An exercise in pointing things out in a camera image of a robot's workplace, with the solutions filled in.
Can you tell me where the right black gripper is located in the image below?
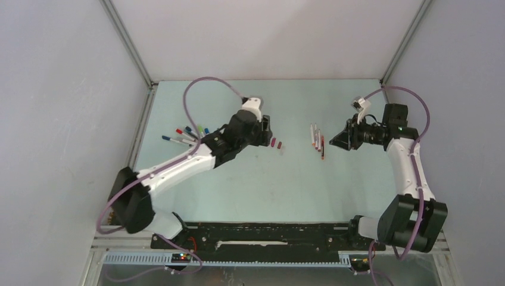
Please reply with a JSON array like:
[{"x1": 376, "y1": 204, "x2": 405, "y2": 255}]
[{"x1": 329, "y1": 114, "x2": 383, "y2": 151}]

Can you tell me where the orange cap marker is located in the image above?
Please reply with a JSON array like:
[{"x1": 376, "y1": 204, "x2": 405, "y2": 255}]
[{"x1": 310, "y1": 123, "x2": 316, "y2": 148}]

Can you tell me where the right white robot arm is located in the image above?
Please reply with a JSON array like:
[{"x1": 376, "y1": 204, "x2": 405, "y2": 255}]
[{"x1": 329, "y1": 100, "x2": 448, "y2": 253}]

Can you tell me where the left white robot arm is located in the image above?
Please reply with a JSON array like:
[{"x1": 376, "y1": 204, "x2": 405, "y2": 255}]
[{"x1": 107, "y1": 110, "x2": 272, "y2": 248}]

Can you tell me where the navy cap marker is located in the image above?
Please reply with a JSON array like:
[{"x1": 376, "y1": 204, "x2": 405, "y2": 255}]
[{"x1": 185, "y1": 126, "x2": 199, "y2": 139}]

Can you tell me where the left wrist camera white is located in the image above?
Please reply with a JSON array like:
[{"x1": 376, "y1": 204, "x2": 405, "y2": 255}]
[{"x1": 241, "y1": 97, "x2": 263, "y2": 122}]

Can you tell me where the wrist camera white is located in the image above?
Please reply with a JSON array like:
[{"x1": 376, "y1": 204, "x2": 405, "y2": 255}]
[
  {"x1": 351, "y1": 97, "x2": 371, "y2": 124},
  {"x1": 241, "y1": 97, "x2": 263, "y2": 122}
]

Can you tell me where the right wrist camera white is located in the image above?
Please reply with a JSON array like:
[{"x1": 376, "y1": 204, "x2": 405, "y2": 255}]
[{"x1": 351, "y1": 97, "x2": 371, "y2": 124}]

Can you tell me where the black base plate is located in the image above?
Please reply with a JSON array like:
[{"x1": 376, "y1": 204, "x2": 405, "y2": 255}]
[{"x1": 173, "y1": 222, "x2": 372, "y2": 262}]

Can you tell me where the grey cable duct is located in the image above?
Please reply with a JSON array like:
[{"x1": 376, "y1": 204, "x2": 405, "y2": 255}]
[{"x1": 103, "y1": 251, "x2": 369, "y2": 268}]

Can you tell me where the aluminium frame rail left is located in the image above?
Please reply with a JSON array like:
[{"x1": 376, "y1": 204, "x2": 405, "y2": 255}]
[{"x1": 99, "y1": 0, "x2": 158, "y2": 175}]

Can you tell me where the aluminium frame rail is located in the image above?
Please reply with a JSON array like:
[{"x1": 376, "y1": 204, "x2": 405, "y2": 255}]
[
  {"x1": 99, "y1": 0, "x2": 158, "y2": 175},
  {"x1": 378, "y1": 0, "x2": 435, "y2": 210}
]

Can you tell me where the aluminium frame rail right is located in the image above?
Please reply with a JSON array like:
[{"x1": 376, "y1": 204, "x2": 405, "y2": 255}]
[{"x1": 378, "y1": 0, "x2": 435, "y2": 210}]

